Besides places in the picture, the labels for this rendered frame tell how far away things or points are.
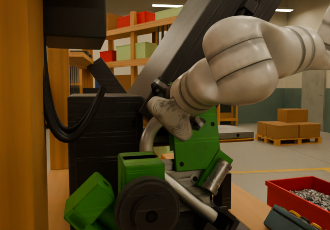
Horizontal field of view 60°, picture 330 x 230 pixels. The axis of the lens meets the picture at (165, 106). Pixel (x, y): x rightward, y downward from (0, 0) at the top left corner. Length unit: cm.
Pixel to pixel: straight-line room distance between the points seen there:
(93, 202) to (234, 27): 25
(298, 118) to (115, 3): 652
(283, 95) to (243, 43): 1081
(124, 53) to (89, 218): 388
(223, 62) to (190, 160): 38
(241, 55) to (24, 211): 32
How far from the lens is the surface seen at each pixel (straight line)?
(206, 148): 69
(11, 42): 39
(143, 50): 391
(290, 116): 736
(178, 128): 47
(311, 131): 726
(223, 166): 66
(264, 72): 33
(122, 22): 436
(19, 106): 39
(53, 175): 136
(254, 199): 101
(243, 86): 32
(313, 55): 44
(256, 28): 35
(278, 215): 81
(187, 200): 64
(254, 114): 1066
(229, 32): 33
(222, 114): 967
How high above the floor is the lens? 126
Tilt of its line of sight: 4 degrees down
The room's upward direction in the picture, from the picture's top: straight up
